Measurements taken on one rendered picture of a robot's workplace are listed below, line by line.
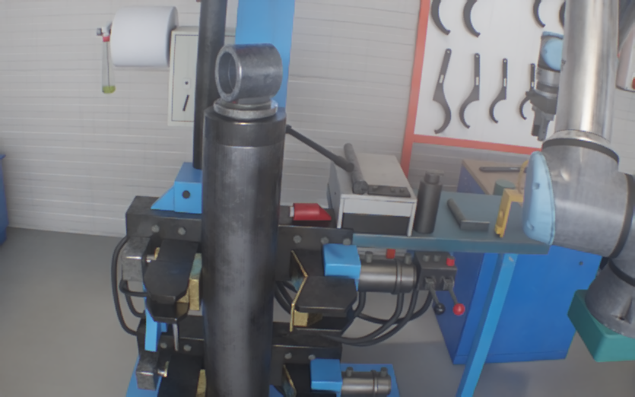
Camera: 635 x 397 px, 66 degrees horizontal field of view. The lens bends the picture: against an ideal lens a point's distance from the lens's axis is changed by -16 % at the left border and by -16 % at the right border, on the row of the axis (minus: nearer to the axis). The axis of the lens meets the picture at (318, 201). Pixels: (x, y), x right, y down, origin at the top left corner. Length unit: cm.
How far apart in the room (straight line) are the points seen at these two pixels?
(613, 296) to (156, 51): 186
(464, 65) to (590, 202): 272
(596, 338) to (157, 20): 191
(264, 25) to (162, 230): 72
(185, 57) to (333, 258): 104
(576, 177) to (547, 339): 231
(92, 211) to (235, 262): 256
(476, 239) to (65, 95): 277
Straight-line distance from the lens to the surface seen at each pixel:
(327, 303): 155
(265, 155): 141
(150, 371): 201
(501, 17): 362
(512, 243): 195
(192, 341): 204
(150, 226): 182
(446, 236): 187
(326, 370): 201
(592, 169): 93
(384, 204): 176
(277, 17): 181
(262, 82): 139
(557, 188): 91
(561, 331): 319
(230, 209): 145
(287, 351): 203
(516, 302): 292
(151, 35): 227
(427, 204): 181
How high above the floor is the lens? 185
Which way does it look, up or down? 24 degrees down
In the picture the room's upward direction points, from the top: 6 degrees clockwise
